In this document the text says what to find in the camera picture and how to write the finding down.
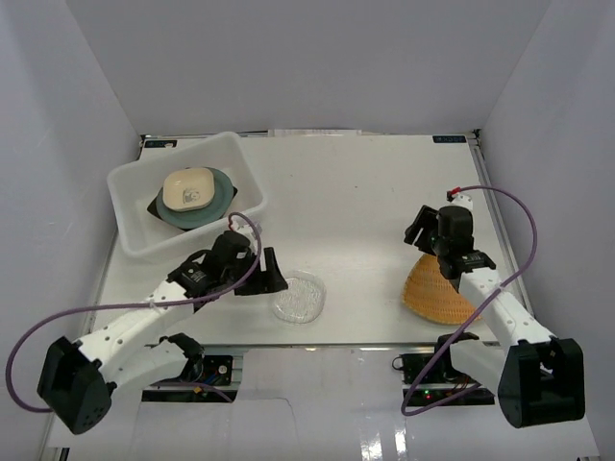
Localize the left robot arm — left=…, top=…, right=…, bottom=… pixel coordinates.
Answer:
left=37, top=220, right=325, bottom=435

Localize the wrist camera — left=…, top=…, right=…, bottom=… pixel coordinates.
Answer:
left=446, top=187, right=474, bottom=211
left=229, top=216, right=262, bottom=239

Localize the cream square small dish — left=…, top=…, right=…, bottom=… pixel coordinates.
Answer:
left=162, top=167, right=215, bottom=212

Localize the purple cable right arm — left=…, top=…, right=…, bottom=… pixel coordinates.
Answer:
left=401, top=184, right=537, bottom=417

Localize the clear glass plate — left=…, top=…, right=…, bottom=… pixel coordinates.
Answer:
left=271, top=271, right=327, bottom=325

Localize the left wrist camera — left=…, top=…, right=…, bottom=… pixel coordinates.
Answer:
left=229, top=216, right=262, bottom=239

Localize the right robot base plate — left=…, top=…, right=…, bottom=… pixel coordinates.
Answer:
left=391, top=353, right=495, bottom=407

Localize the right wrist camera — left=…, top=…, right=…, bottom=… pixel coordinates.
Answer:
left=446, top=187, right=474, bottom=211

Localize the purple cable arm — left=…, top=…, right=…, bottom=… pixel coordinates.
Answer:
left=401, top=184, right=537, bottom=417
left=5, top=213, right=265, bottom=414

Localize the white plastic bin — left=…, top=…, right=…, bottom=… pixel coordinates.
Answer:
left=108, top=132, right=267, bottom=262

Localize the blue label left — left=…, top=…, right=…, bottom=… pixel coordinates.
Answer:
left=143, top=139, right=178, bottom=149

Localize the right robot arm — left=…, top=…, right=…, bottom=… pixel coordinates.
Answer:
left=405, top=205, right=585, bottom=428

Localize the blue label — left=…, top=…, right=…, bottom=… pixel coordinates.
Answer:
left=432, top=134, right=467, bottom=144
left=143, top=139, right=178, bottom=149

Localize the blue-grey round plate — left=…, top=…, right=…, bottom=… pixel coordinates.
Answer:
left=156, top=167, right=234, bottom=230

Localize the blue label right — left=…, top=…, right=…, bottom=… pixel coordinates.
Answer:
left=432, top=134, right=467, bottom=144

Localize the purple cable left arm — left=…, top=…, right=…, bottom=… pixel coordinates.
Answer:
left=5, top=213, right=265, bottom=414

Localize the black square yellow-centre plate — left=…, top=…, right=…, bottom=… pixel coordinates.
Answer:
left=145, top=165, right=240, bottom=231

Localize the robot base electronics with wires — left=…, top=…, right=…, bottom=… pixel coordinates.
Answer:
left=141, top=354, right=242, bottom=404

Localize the aluminium frame rail right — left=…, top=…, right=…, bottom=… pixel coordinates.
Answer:
left=470, top=129, right=549, bottom=347

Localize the orange bird-painted oval plate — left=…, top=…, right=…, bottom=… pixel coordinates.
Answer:
left=402, top=255, right=475, bottom=326

